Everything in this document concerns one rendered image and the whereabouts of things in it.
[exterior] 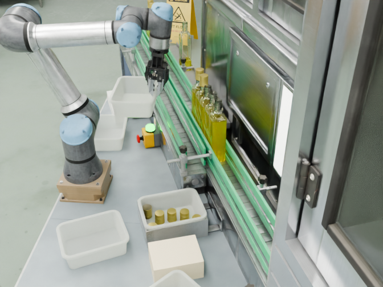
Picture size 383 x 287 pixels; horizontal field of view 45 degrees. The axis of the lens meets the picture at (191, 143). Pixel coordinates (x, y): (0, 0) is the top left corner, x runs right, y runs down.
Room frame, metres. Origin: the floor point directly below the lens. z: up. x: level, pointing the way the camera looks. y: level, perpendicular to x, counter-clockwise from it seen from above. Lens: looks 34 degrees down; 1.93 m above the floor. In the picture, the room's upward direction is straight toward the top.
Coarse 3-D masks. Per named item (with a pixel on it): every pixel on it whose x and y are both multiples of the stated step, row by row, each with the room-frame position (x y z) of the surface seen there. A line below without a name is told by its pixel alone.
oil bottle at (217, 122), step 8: (216, 120) 1.43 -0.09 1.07; (224, 120) 1.44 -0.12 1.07; (208, 128) 1.47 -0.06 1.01; (216, 128) 1.43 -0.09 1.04; (224, 128) 1.44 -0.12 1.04; (208, 136) 1.47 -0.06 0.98; (216, 136) 1.43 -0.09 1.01; (224, 136) 1.44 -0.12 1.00; (216, 144) 1.43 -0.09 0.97; (224, 144) 1.44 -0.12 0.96; (216, 152) 1.43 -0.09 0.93; (224, 152) 1.44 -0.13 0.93; (224, 160) 1.44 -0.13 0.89
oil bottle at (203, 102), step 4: (200, 100) 1.58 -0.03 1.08; (204, 100) 1.55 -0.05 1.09; (208, 100) 1.55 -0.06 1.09; (200, 104) 1.57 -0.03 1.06; (204, 104) 1.54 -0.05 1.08; (200, 108) 1.57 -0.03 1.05; (204, 108) 1.54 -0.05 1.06; (200, 112) 1.57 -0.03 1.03; (200, 116) 1.57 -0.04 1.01; (200, 120) 1.57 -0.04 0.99; (200, 124) 1.57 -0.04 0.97
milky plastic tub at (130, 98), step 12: (120, 84) 1.66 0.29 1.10; (132, 84) 1.69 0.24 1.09; (144, 84) 1.69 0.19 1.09; (156, 84) 1.62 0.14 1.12; (120, 96) 1.63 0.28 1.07; (132, 96) 1.66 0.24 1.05; (144, 96) 1.66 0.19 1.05; (120, 108) 1.49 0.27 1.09; (132, 108) 1.49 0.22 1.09; (144, 108) 1.49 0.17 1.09
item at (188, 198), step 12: (168, 192) 1.30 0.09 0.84; (180, 192) 1.31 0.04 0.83; (192, 192) 1.31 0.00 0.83; (144, 204) 1.27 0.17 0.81; (156, 204) 1.28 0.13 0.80; (168, 204) 1.29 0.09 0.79; (180, 204) 1.30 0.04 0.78; (192, 204) 1.31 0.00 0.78; (144, 216) 1.17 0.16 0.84; (204, 216) 1.17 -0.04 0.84; (156, 228) 1.12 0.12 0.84
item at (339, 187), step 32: (320, 0) 0.49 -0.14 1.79; (352, 0) 0.47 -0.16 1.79; (320, 32) 0.49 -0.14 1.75; (352, 32) 0.46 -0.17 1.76; (320, 64) 0.49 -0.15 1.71; (352, 64) 0.45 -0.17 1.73; (320, 96) 0.49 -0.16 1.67; (352, 96) 0.43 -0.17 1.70; (288, 128) 0.52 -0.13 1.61; (320, 128) 0.48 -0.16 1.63; (352, 128) 0.43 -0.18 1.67; (288, 160) 0.51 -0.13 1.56; (320, 160) 0.47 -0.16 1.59; (352, 160) 0.42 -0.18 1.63; (288, 192) 0.50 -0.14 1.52; (320, 192) 0.46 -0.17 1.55; (352, 192) 0.40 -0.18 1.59; (288, 224) 0.49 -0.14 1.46; (320, 224) 0.44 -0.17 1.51; (352, 224) 0.39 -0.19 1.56; (288, 256) 0.47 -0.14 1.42; (320, 256) 0.43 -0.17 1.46; (352, 256) 0.37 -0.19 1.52
